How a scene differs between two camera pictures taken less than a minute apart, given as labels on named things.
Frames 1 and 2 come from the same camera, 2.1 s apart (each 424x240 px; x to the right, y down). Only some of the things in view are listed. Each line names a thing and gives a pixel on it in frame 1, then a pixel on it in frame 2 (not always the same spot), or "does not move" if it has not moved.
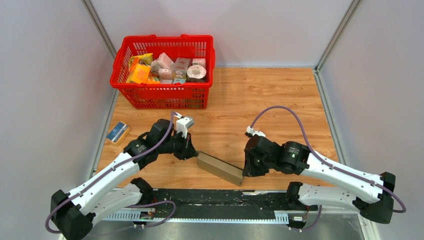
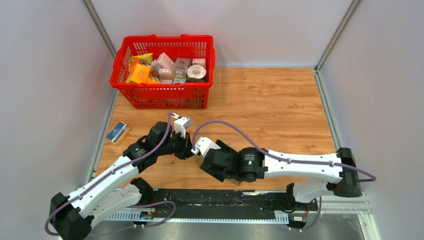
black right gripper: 249,170 to 224,147
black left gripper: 188,150 does not move
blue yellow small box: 118,133 does not move
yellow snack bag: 145,59 does not move
